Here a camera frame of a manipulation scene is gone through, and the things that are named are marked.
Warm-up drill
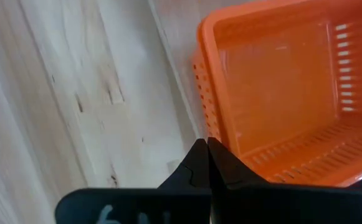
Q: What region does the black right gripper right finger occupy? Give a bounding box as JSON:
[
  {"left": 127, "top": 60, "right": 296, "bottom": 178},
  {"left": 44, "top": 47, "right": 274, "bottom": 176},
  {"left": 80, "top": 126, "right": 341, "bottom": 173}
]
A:
[{"left": 207, "top": 136, "right": 362, "bottom": 224}]

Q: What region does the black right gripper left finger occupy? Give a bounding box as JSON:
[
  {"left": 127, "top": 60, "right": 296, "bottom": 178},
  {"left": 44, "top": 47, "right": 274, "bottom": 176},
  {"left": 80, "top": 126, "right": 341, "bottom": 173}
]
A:
[{"left": 55, "top": 138, "right": 212, "bottom": 224}]

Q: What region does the orange plastic slotted basket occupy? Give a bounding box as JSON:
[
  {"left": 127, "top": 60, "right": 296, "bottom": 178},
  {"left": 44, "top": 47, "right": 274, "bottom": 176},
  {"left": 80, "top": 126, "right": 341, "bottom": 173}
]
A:
[{"left": 192, "top": 0, "right": 362, "bottom": 188}]

